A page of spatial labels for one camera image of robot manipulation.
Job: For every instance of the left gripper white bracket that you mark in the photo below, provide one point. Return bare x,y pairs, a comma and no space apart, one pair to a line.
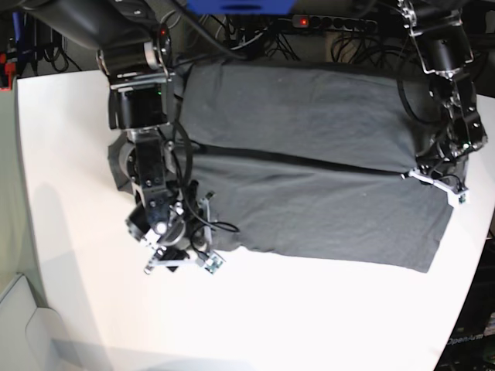
444,177

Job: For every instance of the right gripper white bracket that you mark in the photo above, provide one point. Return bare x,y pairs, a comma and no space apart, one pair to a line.
186,242

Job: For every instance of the dark grey t-shirt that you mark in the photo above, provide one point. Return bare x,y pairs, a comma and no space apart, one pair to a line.
307,162

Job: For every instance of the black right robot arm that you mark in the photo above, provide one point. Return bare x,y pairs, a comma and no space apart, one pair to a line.
153,157

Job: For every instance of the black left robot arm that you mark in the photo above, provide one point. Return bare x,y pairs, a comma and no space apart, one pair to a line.
444,52

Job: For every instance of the black power strip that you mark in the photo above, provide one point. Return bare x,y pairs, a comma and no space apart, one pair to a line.
328,23

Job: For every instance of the blue box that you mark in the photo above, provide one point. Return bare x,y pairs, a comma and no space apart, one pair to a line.
241,7

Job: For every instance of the red black object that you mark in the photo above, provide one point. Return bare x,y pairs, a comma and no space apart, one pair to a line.
8,72

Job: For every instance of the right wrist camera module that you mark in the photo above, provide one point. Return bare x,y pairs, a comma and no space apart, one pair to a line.
212,263

